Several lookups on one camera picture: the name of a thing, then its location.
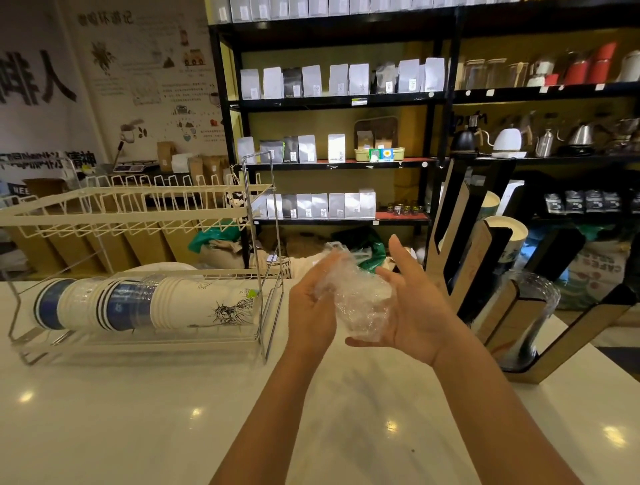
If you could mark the small white paper bag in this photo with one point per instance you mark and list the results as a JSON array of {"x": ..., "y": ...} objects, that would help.
[{"x": 180, "y": 162}]

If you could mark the row of small glass jars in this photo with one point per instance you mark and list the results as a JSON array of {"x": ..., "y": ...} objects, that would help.
[{"x": 405, "y": 209}]

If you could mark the black and green bag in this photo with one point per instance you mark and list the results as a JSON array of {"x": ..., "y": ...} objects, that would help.
[{"x": 362, "y": 245}]

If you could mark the illustrated wall poster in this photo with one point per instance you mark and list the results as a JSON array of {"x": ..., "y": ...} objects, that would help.
[{"x": 145, "y": 65}]

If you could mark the row of silver and white bags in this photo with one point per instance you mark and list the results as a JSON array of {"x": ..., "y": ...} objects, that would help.
[{"x": 320, "y": 205}]

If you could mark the brown cardboard box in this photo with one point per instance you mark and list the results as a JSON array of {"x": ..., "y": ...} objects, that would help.
[
  {"x": 365, "y": 140},
  {"x": 384, "y": 143}
]

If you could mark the person's right thumb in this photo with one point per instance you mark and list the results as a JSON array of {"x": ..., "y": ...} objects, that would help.
[{"x": 401, "y": 257}]

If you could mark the row of white and black bags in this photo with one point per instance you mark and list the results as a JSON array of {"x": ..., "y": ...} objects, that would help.
[{"x": 340, "y": 80}]

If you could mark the black metal shelving unit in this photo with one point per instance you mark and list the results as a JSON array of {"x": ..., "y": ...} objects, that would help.
[{"x": 452, "y": 50}]

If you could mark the white and red pot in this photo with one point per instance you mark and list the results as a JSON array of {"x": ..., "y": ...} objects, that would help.
[{"x": 541, "y": 72}]

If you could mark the white gooseneck kettle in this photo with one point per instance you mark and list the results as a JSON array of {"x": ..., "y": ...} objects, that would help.
[{"x": 507, "y": 141}]

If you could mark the small red canister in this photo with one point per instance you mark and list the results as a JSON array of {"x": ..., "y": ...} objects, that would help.
[{"x": 577, "y": 72}]

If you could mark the green plastic tray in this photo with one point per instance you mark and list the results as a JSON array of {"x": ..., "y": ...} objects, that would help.
[{"x": 362, "y": 155}]

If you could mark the wooden serving tray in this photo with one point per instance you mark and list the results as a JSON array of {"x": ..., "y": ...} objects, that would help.
[{"x": 377, "y": 125}]

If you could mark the person's right hand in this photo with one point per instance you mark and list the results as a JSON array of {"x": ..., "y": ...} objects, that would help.
[{"x": 425, "y": 320}]

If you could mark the person's right little finger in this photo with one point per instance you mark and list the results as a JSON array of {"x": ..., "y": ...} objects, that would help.
[{"x": 362, "y": 341}]

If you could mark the burlap sack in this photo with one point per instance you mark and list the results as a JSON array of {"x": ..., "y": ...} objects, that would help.
[{"x": 222, "y": 255}]

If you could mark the white coffee bag dark label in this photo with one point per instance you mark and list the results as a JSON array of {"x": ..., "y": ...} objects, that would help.
[{"x": 336, "y": 148}]

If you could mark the black gooseneck kettle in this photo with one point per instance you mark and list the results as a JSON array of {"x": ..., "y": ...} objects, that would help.
[{"x": 464, "y": 142}]

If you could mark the tall stack of clear cups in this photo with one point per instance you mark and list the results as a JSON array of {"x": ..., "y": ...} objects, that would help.
[{"x": 530, "y": 310}]

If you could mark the white enamel pot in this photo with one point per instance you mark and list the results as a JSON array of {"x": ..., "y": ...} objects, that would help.
[{"x": 630, "y": 67}]

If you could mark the dark coffee packet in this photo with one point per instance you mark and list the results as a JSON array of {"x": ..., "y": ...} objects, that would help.
[
  {"x": 594, "y": 201},
  {"x": 611, "y": 201},
  {"x": 554, "y": 203},
  {"x": 574, "y": 202},
  {"x": 636, "y": 202}
]

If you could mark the stack of cream paper cups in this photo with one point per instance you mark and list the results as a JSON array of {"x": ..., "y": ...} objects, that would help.
[{"x": 512, "y": 237}]

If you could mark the wooden panelled counter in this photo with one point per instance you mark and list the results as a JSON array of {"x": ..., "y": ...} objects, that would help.
[{"x": 60, "y": 250}]

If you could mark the digital scale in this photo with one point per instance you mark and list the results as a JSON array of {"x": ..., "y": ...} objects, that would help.
[{"x": 135, "y": 166}]

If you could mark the person's left forearm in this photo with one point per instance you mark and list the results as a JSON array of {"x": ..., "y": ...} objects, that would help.
[{"x": 280, "y": 419}]

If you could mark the tall red canister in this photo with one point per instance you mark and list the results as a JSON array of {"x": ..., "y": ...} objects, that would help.
[{"x": 602, "y": 62}]

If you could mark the dark grey coffee bag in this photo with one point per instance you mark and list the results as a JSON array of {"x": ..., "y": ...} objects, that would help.
[{"x": 291, "y": 150}]

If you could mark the wooden cup dispenser stand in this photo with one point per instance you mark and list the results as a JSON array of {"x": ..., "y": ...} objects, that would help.
[{"x": 460, "y": 240}]

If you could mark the clear plastic wrap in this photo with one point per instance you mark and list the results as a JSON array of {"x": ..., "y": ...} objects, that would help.
[{"x": 360, "y": 295}]

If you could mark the stack of blue-banded paper cups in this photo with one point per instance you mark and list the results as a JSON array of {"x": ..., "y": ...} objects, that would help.
[{"x": 70, "y": 305}]

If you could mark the green plastic bag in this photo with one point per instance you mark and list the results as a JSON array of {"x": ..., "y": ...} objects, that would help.
[{"x": 212, "y": 235}]

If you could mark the stack of white sketch-print cups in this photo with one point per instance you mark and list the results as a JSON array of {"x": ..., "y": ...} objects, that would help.
[{"x": 200, "y": 305}]

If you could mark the person's left fingers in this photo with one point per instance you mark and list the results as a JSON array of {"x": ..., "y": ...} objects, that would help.
[{"x": 327, "y": 272}]

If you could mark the person's left hand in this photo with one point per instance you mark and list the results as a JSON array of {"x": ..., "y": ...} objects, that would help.
[{"x": 310, "y": 315}]

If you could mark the tall brown paper bag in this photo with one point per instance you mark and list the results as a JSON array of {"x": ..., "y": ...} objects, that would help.
[{"x": 165, "y": 156}]

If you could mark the white printed sack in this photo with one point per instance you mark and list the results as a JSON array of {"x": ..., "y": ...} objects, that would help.
[{"x": 595, "y": 275}]

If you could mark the person's right forearm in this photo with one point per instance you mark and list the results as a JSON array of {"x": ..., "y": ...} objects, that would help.
[{"x": 490, "y": 414}]

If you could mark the stack of white paper cups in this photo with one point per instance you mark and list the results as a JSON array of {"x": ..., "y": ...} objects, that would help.
[{"x": 491, "y": 205}]

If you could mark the steel kettle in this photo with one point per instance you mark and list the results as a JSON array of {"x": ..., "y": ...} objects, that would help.
[{"x": 580, "y": 137}]

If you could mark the glass coffee dripper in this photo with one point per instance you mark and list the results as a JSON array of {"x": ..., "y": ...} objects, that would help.
[{"x": 625, "y": 135}]

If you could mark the row of white labelled bags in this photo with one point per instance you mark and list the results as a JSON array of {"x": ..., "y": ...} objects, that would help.
[{"x": 300, "y": 7}]

